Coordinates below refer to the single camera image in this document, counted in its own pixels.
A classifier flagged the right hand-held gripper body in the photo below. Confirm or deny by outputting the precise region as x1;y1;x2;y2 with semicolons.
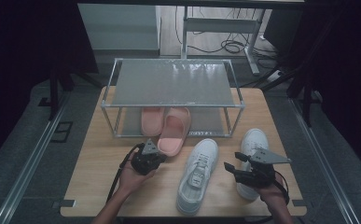
234;147;293;189

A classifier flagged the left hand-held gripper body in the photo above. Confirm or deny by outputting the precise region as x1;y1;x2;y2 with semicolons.
130;138;167;176

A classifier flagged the person's right hand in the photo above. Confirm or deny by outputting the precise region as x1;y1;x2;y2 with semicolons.
255;173;290;203

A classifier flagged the person's left hand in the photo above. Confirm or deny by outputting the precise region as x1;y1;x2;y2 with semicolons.
118;159;158;198

